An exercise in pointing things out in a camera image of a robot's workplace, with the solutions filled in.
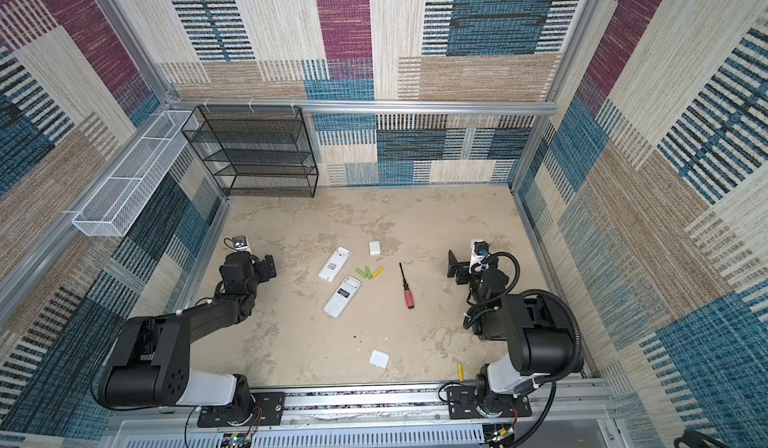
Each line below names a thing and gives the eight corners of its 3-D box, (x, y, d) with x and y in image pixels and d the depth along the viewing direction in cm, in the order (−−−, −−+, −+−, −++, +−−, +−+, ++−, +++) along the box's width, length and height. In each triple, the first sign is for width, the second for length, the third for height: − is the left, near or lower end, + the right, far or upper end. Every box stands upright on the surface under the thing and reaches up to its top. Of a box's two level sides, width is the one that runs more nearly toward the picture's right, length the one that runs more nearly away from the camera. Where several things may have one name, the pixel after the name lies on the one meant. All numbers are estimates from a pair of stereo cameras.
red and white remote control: (323, 312, 91) (322, 309, 89) (346, 276, 99) (345, 273, 97) (341, 320, 89) (340, 318, 88) (362, 284, 97) (362, 281, 95)
